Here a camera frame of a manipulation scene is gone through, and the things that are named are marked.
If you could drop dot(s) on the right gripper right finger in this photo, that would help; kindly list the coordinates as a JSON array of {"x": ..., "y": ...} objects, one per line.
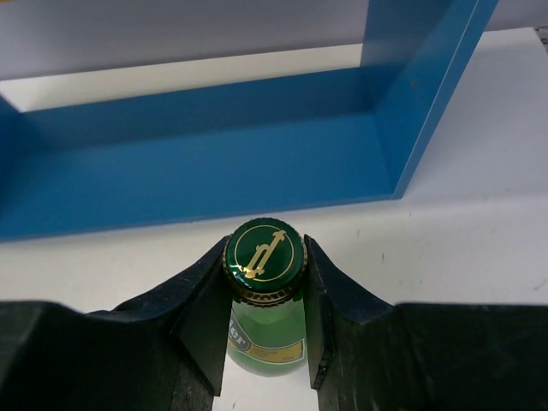
[{"x": 366, "y": 354}]

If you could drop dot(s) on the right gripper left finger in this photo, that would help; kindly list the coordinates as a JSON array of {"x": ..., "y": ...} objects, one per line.
[{"x": 162, "y": 350}]

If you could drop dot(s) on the green glass bottle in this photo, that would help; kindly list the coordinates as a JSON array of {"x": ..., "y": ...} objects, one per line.
[{"x": 265, "y": 260}]

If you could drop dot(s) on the blue shelf with yellow board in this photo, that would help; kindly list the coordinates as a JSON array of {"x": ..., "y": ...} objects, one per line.
[{"x": 300, "y": 141}]

